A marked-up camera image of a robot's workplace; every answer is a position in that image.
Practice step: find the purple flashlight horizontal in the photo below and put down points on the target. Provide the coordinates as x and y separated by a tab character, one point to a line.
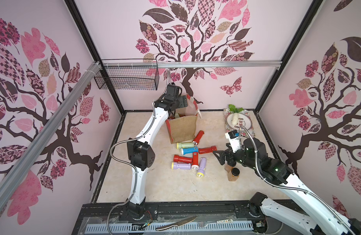
182	166

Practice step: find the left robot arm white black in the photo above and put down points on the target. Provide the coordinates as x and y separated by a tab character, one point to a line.
140	152

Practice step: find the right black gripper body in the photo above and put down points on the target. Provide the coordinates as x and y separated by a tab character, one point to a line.
229	157

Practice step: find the white patterned plate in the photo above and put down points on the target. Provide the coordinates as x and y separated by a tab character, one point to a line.
245	117

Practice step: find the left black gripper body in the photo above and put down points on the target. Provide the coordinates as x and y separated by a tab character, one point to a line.
180	102

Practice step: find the aluminium frame bar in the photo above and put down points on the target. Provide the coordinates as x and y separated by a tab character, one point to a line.
17	174
212	64

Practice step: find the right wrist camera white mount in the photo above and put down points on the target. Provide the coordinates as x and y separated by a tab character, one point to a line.
234	139

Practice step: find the spice jar black lid upper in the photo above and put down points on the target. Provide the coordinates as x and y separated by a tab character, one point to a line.
228	168

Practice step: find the right flexible metal conduit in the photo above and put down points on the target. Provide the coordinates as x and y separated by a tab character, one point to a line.
271	176

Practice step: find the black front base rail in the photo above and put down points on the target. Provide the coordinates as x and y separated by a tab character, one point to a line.
241	209

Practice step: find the green flashlight near bag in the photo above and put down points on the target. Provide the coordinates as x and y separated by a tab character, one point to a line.
184	145

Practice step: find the burlap tote bag red trim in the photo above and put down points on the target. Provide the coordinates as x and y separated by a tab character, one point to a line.
181	126

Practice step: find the purple flashlight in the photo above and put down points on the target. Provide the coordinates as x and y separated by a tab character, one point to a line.
202	167

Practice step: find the left aluminium frame bar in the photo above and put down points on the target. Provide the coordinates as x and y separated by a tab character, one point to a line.
17	174

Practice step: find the red flashlight centre horizontal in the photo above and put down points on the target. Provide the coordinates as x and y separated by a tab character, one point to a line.
182	159

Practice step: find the red flashlight white head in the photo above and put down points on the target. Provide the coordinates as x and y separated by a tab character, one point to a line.
195	161

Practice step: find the back aluminium frame bar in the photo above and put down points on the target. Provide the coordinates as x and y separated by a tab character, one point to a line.
212	64

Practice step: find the black wire wall basket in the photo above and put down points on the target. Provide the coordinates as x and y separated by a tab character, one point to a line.
128	74

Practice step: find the spice jar black lid lower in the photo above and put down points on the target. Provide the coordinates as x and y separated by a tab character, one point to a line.
233	174

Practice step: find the table knife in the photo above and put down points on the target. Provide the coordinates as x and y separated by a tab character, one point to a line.
176	224

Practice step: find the spice jar black lid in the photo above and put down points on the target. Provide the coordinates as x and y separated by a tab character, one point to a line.
228	168
233	174

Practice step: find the white radish toy green leaves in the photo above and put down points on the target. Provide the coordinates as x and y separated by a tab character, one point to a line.
235	120

